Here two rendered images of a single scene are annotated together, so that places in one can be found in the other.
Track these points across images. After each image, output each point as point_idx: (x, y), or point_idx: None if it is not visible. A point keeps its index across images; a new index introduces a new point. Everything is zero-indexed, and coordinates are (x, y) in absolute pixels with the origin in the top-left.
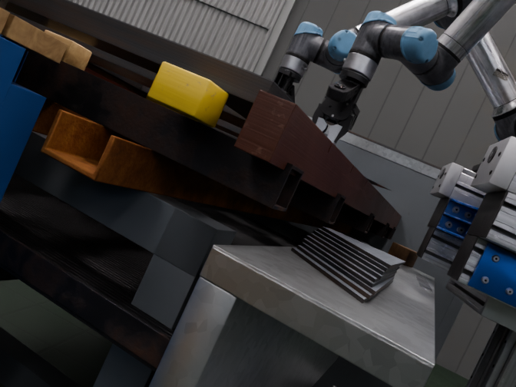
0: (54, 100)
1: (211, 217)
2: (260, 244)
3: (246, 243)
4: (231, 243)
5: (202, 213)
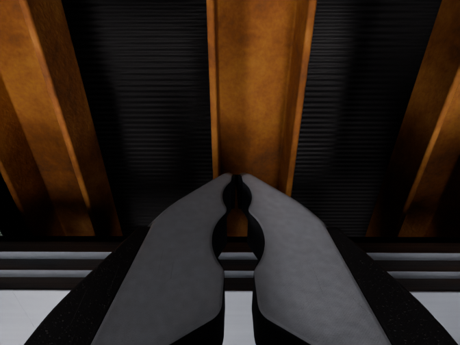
0: None
1: (171, 2)
2: (324, 24)
3: (308, 105)
4: (302, 183)
5: (144, 6)
